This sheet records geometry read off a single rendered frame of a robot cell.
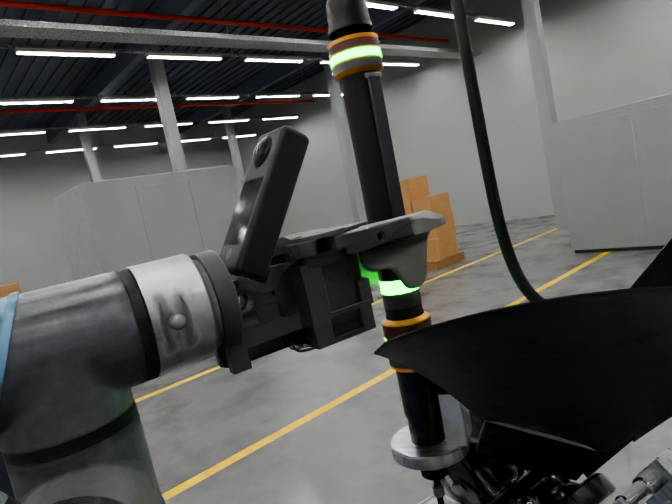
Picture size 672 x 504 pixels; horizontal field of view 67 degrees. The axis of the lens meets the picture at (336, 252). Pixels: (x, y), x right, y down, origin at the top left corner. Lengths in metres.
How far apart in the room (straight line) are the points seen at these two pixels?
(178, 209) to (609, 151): 5.81
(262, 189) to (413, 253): 0.13
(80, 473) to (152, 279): 0.11
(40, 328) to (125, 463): 0.09
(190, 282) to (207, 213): 6.71
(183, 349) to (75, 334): 0.06
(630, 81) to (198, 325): 13.02
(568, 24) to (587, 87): 1.51
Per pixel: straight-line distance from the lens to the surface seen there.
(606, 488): 0.56
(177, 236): 6.83
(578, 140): 8.07
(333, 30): 0.45
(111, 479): 0.32
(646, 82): 13.13
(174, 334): 0.33
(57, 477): 0.34
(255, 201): 0.37
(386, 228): 0.38
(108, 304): 0.33
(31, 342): 0.32
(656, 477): 0.77
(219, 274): 0.34
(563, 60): 13.80
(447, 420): 0.47
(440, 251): 8.76
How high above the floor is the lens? 1.50
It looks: 6 degrees down
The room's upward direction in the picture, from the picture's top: 11 degrees counter-clockwise
